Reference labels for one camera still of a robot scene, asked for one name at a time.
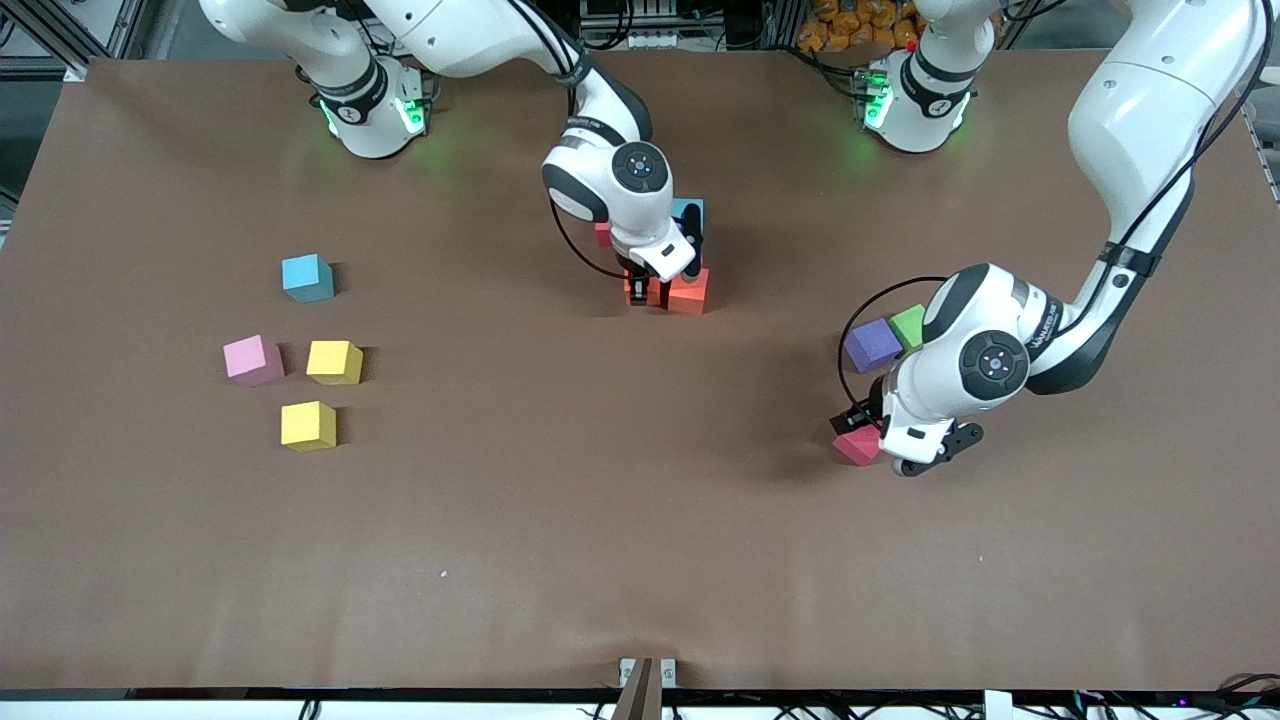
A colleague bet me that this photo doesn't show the yellow foam cube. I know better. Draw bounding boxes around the yellow foam cube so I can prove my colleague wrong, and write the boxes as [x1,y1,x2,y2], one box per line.
[305,340,365,387]
[280,400,338,453]

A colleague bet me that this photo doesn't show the purple foam cube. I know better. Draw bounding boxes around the purple foam cube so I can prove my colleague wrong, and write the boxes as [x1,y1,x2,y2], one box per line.
[843,317,905,375]

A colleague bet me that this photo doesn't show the green foam cube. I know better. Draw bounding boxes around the green foam cube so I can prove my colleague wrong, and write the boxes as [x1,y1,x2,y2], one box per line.
[889,304,931,351]

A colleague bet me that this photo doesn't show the brown table cover sheet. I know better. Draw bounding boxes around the brown table cover sheet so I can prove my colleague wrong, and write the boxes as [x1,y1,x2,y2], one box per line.
[0,48,1280,693]

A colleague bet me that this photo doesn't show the pile of orange fruits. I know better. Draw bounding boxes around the pile of orange fruits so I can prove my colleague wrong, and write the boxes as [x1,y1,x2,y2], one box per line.
[797,0,921,53]

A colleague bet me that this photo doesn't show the brown wooden strip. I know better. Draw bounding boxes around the brown wooden strip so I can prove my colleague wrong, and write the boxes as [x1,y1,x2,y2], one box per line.
[610,657,663,720]

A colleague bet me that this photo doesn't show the pink foam cube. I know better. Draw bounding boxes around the pink foam cube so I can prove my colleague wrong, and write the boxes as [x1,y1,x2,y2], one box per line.
[222,334,286,388]

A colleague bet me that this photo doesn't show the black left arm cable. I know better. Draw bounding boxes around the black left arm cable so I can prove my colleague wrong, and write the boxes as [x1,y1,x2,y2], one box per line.
[838,0,1276,406]

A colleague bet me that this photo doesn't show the small metal bracket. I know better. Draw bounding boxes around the small metal bracket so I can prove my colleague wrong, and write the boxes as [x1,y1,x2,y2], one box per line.
[618,657,678,691]

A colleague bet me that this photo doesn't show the aluminium frame profile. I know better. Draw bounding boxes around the aluminium frame profile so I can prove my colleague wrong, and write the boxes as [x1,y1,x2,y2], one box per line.
[1200,0,1280,73]
[0,0,151,83]

